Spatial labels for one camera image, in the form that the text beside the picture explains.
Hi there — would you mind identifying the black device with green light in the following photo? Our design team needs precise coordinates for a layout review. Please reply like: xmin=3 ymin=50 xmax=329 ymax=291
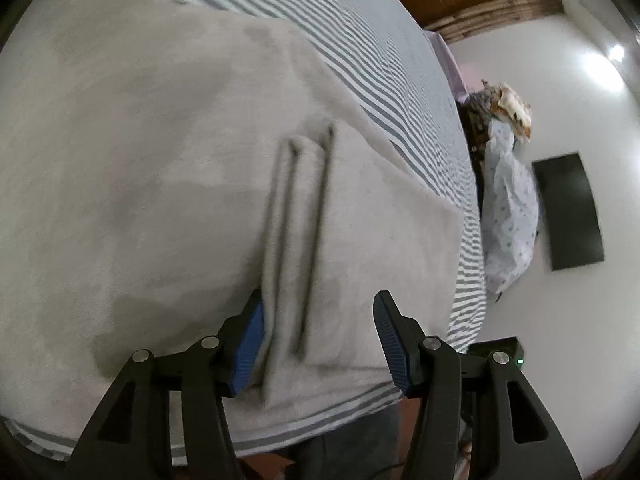
xmin=465 ymin=337 xmax=526 ymax=443

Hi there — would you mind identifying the purple cloth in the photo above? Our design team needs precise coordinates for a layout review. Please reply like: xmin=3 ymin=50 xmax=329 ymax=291
xmin=424 ymin=30 xmax=472 ymax=107

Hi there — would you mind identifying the dark clutter pile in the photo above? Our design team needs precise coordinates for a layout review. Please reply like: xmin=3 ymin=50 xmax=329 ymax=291
xmin=456 ymin=79 xmax=502 ymax=161

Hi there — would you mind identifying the person's grey trouser leg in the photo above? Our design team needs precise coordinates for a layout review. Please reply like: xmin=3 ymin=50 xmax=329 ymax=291
xmin=292 ymin=399 xmax=407 ymax=480

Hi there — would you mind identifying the striped bed sheet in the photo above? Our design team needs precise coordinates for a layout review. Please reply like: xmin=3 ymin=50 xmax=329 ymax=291
xmin=0 ymin=0 xmax=489 ymax=466

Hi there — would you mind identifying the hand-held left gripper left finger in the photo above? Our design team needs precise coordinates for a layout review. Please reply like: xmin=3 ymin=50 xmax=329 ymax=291
xmin=62 ymin=289 xmax=266 ymax=480

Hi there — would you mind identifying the black wall panel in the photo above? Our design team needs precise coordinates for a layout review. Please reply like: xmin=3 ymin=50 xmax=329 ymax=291
xmin=531 ymin=152 xmax=606 ymax=272

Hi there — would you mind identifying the light blue dotted cloth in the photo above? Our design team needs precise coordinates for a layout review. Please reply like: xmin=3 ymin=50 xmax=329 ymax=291
xmin=481 ymin=119 xmax=542 ymax=297

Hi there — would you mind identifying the floral folded bedding pile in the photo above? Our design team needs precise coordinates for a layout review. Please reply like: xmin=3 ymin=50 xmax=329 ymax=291
xmin=494 ymin=82 xmax=534 ymax=142

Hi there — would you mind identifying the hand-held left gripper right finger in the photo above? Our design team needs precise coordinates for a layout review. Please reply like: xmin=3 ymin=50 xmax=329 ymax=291
xmin=373 ymin=290 xmax=583 ymax=480

